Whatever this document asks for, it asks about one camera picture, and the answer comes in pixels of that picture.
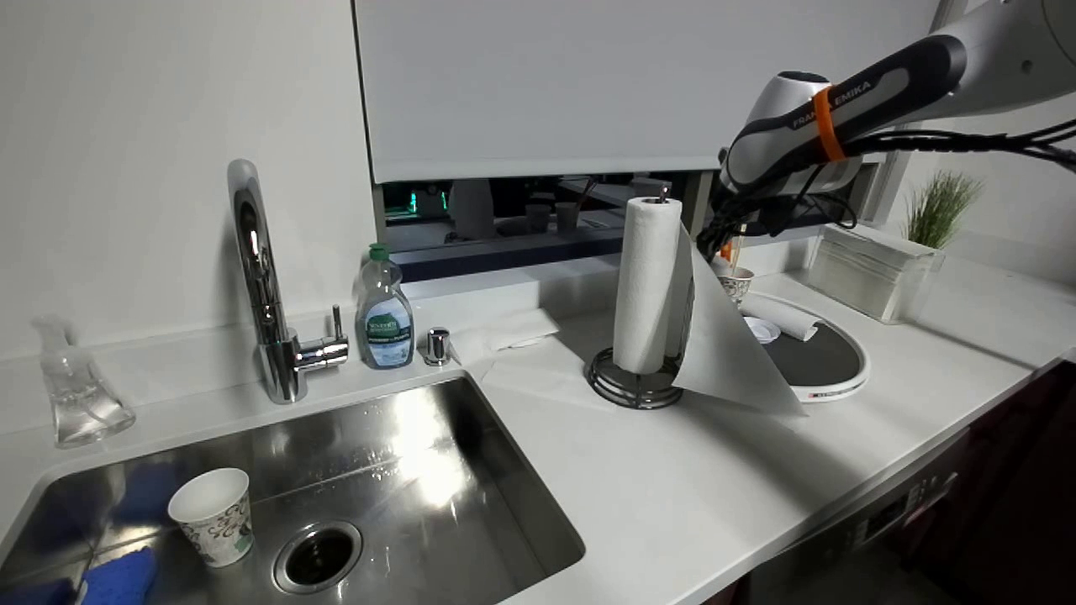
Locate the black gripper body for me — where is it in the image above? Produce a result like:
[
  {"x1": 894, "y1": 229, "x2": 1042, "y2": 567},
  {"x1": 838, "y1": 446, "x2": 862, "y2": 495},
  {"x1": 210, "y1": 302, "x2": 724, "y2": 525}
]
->
[{"x1": 692, "y1": 207, "x2": 746, "y2": 266}]

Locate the patterned paper cup with chopsticks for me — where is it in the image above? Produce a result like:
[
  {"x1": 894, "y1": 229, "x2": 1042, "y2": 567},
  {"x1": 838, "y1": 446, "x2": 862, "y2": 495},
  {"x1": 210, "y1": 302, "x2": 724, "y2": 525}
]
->
[{"x1": 717, "y1": 261, "x2": 755, "y2": 310}]

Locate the small paper cup in sink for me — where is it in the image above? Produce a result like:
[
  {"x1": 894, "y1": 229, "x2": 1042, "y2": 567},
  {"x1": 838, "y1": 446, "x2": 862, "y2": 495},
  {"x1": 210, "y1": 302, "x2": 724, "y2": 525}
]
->
[{"x1": 163, "y1": 463, "x2": 260, "y2": 571}]

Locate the white paper towel roll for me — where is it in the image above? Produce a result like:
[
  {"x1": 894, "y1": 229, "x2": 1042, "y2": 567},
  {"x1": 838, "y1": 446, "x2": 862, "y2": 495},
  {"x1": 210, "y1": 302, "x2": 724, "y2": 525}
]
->
[{"x1": 608, "y1": 191, "x2": 802, "y2": 416}]

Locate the rolled white towel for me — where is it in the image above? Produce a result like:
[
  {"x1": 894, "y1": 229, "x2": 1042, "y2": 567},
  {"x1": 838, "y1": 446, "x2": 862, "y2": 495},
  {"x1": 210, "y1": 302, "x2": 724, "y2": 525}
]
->
[{"x1": 738, "y1": 292, "x2": 824, "y2": 345}]

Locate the white rectangular planter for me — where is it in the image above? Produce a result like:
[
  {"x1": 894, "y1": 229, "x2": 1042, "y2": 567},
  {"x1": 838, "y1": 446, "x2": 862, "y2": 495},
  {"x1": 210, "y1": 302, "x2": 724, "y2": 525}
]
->
[{"x1": 802, "y1": 223, "x2": 938, "y2": 326}]

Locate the round black tray white rim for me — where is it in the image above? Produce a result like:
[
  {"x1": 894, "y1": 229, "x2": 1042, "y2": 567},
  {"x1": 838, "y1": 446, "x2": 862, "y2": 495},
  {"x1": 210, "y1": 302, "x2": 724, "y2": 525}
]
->
[{"x1": 734, "y1": 292, "x2": 872, "y2": 405}]

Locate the white roller blind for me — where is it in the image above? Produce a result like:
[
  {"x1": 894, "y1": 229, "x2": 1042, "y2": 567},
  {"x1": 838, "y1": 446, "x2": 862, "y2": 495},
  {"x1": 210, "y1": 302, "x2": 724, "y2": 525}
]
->
[{"x1": 351, "y1": 0, "x2": 946, "y2": 188}]

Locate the metal paper towel holder base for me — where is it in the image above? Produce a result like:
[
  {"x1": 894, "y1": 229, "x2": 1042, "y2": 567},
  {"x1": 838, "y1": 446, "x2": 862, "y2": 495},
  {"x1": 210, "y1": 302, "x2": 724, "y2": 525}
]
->
[{"x1": 580, "y1": 345, "x2": 686, "y2": 413}]

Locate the small green plant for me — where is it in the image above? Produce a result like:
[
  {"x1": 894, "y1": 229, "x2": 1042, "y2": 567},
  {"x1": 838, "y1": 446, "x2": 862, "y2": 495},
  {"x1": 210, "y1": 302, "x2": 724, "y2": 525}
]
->
[{"x1": 905, "y1": 167, "x2": 982, "y2": 251}]

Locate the small metal sink knob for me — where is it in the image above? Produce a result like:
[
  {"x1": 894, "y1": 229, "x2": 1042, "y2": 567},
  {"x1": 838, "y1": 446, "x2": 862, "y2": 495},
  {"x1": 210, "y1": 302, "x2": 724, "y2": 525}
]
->
[{"x1": 413, "y1": 324, "x2": 458, "y2": 370}]

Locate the clear dish soap bottle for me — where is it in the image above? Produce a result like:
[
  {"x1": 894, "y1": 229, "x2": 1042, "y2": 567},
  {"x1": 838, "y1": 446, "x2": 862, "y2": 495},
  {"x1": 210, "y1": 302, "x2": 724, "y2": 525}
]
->
[{"x1": 353, "y1": 241, "x2": 421, "y2": 374}]

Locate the steel kitchen sink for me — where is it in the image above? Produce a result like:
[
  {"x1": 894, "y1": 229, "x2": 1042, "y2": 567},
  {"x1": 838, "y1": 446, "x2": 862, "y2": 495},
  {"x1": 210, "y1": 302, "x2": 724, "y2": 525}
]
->
[{"x1": 0, "y1": 370, "x2": 593, "y2": 605}]

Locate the chrome kitchen faucet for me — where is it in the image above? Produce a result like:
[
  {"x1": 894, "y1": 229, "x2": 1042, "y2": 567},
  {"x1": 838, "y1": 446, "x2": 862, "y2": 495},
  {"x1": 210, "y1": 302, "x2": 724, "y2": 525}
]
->
[{"x1": 225, "y1": 156, "x2": 353, "y2": 406}]

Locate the blue sponge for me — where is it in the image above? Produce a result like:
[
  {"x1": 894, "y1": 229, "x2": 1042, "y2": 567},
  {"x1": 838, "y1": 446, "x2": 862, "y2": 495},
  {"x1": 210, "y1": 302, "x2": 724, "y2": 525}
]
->
[{"x1": 78, "y1": 549, "x2": 172, "y2": 605}]

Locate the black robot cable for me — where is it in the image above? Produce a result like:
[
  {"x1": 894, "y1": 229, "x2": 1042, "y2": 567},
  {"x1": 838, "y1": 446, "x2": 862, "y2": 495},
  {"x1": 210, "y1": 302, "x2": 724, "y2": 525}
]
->
[{"x1": 838, "y1": 110, "x2": 1076, "y2": 174}]

